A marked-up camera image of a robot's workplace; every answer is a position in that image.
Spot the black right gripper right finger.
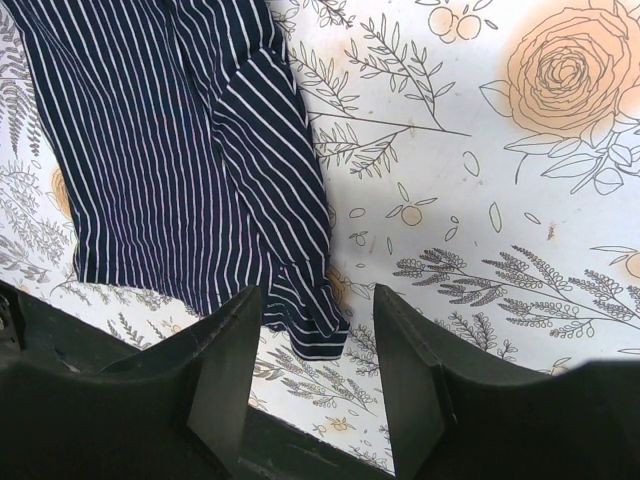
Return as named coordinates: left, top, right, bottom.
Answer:
left=373, top=285, right=639, bottom=479

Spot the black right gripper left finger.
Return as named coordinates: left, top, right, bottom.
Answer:
left=1, top=286, right=261, bottom=479

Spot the navy striped underwear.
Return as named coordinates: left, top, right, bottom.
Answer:
left=6, top=1, right=349, bottom=361

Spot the floral patterned table mat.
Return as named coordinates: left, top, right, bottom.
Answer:
left=1, top=1, right=639, bottom=476

